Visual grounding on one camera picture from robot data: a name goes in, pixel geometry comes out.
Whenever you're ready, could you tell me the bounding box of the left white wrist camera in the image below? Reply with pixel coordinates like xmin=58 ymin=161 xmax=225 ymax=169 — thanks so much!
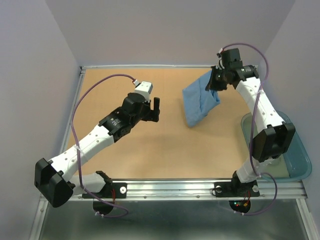
xmin=133 ymin=79 xmax=153 ymax=99

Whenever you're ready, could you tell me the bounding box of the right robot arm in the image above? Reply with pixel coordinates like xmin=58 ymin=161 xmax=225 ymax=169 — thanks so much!
xmin=206 ymin=48 xmax=296 ymax=198

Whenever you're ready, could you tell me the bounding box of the translucent teal plastic bin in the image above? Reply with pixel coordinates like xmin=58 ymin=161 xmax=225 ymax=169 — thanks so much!
xmin=240 ymin=111 xmax=312 ymax=183

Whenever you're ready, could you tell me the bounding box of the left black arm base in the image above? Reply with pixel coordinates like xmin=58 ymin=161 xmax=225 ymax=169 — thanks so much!
xmin=81 ymin=182 xmax=129 ymax=218

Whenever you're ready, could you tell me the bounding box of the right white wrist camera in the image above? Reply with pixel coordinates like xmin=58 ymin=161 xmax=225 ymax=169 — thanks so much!
xmin=216 ymin=51 xmax=225 ymax=70

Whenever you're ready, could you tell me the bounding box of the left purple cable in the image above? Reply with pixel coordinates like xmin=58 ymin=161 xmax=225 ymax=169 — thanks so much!
xmin=70 ymin=73 xmax=137 ymax=219

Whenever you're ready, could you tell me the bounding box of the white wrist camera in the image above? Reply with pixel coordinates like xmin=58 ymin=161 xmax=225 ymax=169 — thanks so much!
xmin=133 ymin=79 xmax=153 ymax=99
xmin=216 ymin=51 xmax=225 ymax=70

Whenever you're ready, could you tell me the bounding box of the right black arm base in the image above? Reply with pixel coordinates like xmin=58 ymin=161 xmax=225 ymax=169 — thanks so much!
xmin=211 ymin=181 xmax=260 ymax=214

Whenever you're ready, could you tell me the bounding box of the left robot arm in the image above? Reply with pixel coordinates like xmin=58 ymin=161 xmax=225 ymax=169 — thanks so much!
xmin=34 ymin=91 xmax=160 ymax=208

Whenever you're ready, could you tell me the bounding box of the blue long sleeve shirt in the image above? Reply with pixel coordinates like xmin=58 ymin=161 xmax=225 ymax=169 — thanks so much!
xmin=182 ymin=70 xmax=220 ymax=128

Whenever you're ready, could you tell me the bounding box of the aluminium mounting rail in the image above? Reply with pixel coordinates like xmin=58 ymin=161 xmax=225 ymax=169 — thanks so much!
xmin=30 ymin=179 xmax=310 ymax=240

